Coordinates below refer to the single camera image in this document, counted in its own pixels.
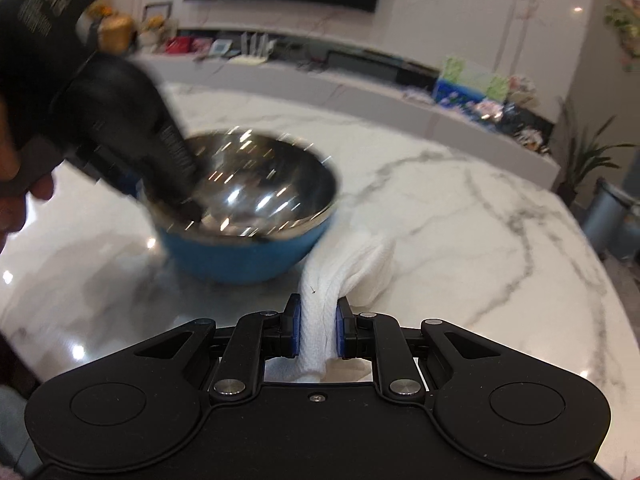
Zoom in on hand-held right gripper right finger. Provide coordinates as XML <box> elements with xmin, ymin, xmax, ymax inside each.
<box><xmin>334</xmin><ymin>296</ymin><xmax>508</xmax><ymax>401</ymax></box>

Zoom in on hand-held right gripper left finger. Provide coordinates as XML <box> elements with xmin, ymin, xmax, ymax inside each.
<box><xmin>131</xmin><ymin>294</ymin><xmax>304</xmax><ymax>401</ymax></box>

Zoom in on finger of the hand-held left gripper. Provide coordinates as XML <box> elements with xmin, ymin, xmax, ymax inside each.
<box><xmin>99</xmin><ymin>159</ymin><xmax>151</xmax><ymax>207</ymax></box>
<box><xmin>149</xmin><ymin>119</ymin><xmax>202</xmax><ymax>222</ymax></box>

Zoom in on white paper towel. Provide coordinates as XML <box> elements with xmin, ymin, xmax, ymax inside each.
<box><xmin>264</xmin><ymin>212</ymin><xmax>397</xmax><ymax>387</ymax></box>

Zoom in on blue steel bowl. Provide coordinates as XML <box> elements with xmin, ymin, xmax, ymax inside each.
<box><xmin>142</xmin><ymin>130</ymin><xmax>342</xmax><ymax>284</ymax></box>

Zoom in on person's left hand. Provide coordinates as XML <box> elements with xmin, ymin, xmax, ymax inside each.
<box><xmin>0</xmin><ymin>96</ymin><xmax>55</xmax><ymax>252</ymax></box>

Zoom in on golden vase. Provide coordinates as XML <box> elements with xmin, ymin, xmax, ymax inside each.
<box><xmin>97</xmin><ymin>13</ymin><xmax>137</xmax><ymax>54</ymax></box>

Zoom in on plush bear toy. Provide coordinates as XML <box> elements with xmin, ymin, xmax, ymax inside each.
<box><xmin>137</xmin><ymin>17</ymin><xmax>166</xmax><ymax>49</ymax></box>

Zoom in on framed certificate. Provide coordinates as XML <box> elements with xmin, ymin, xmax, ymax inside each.
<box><xmin>143</xmin><ymin>2</ymin><xmax>174</xmax><ymax>26</ymax></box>

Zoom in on white wifi router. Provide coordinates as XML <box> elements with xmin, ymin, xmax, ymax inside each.
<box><xmin>239</xmin><ymin>31</ymin><xmax>274</xmax><ymax>64</ymax></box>

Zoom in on white marble tv console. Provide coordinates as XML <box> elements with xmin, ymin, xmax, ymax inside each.
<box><xmin>134</xmin><ymin>46</ymin><xmax>559</xmax><ymax>192</ymax></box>

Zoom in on black and white toy figures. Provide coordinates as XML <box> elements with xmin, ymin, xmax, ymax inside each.
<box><xmin>517</xmin><ymin>127</ymin><xmax>551</xmax><ymax>154</ymax></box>

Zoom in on lotus pond painting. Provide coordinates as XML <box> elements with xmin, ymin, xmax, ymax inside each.
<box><xmin>432</xmin><ymin>54</ymin><xmax>509</xmax><ymax>112</ymax></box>

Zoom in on grey trash bin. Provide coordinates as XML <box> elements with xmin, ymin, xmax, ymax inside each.
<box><xmin>582</xmin><ymin>177</ymin><xmax>634</xmax><ymax>252</ymax></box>

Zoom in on potted long-leaf plant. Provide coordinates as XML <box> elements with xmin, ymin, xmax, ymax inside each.
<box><xmin>554</xmin><ymin>97</ymin><xmax>637</xmax><ymax>207</ymax></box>

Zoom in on round paper fan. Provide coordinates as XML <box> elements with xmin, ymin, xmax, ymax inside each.
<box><xmin>507</xmin><ymin>74</ymin><xmax>539</xmax><ymax>97</ymax></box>

